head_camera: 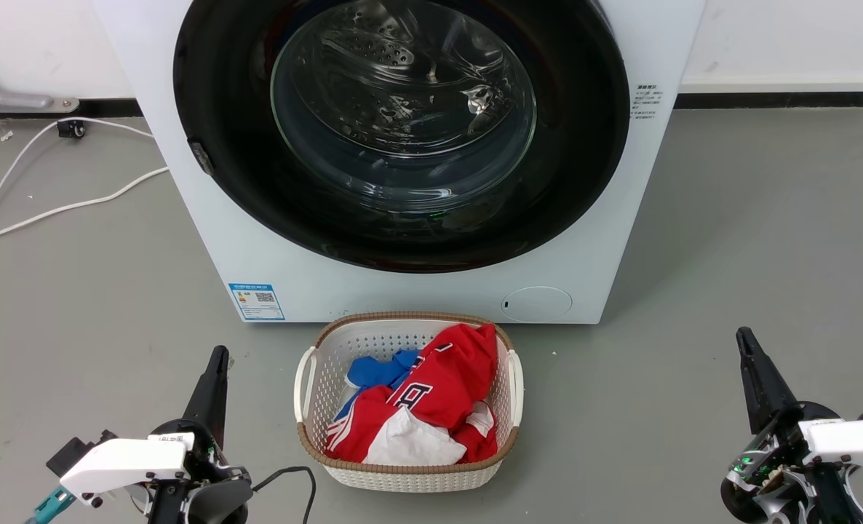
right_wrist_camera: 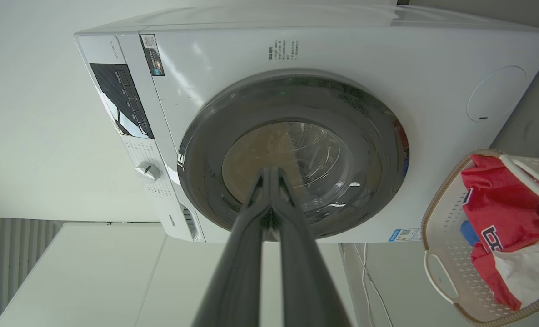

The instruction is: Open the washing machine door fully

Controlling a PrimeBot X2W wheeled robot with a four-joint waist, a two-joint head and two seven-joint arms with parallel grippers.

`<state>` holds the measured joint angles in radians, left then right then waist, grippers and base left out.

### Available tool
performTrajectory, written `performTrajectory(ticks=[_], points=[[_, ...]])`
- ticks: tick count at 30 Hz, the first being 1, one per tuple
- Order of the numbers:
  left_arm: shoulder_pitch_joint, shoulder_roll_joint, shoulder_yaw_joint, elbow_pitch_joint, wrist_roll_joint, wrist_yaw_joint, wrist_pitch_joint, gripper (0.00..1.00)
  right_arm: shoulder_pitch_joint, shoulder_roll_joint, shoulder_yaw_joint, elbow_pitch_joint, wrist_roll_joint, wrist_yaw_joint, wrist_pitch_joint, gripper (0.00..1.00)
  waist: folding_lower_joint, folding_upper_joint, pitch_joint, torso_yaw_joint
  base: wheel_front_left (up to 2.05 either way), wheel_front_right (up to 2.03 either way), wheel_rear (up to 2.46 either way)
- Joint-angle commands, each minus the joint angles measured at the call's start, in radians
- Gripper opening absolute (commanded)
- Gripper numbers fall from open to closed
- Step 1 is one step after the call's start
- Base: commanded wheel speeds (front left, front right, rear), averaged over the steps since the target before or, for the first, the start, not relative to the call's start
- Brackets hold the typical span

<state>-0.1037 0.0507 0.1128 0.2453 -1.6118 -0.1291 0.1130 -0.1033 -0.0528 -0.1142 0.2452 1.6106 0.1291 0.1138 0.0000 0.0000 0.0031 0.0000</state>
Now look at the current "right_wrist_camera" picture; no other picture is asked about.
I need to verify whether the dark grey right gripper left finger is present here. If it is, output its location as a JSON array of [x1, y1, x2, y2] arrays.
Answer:
[[191, 167, 271, 327]]

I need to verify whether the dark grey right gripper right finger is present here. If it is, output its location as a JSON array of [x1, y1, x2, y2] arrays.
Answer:
[[269, 167, 351, 327]]

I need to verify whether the dark round washer door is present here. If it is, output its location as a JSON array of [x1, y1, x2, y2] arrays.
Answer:
[[177, 70, 410, 239]]

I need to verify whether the white appliance control knob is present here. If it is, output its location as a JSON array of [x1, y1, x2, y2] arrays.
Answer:
[[135, 162, 161, 183]]

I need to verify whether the white front-load washing machine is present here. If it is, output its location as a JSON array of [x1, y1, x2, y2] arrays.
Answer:
[[74, 5, 539, 244]]

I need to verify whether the white cabinet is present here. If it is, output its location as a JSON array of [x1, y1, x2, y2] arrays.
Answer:
[[0, 222, 359, 327]]

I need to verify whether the white perforated laundry basket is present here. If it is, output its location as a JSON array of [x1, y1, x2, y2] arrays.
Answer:
[[421, 149, 539, 327]]

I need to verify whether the blue garment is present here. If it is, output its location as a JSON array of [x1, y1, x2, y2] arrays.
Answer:
[[460, 220, 480, 247]]

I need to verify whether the red garment with white print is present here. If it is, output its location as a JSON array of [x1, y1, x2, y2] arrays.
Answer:
[[460, 154, 539, 311]]

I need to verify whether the white power cable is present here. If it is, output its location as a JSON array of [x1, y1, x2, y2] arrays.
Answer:
[[352, 243, 394, 327]]

